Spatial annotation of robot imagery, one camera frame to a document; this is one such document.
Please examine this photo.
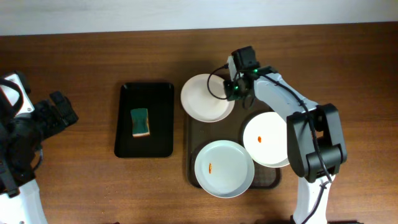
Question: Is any black rectangular tray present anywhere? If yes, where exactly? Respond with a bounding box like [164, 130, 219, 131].
[114, 82, 174, 158]

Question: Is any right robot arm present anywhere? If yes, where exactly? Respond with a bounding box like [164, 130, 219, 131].
[223, 67, 347, 223]

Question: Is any green and yellow sponge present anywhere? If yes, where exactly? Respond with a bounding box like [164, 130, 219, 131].
[130, 108, 150, 138]

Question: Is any pale blue plate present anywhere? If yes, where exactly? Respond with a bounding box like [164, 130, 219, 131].
[194, 140, 255, 198]

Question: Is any white plate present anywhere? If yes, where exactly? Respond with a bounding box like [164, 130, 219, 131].
[243, 112, 289, 168]
[180, 73, 234, 123]

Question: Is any brown serving tray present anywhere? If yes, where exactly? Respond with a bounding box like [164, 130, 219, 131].
[184, 101, 282, 189]

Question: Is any white plate top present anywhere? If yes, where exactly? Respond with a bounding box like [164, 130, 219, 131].
[180, 73, 234, 123]

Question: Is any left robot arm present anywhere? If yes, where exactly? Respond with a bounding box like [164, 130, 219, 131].
[1, 91, 78, 223]

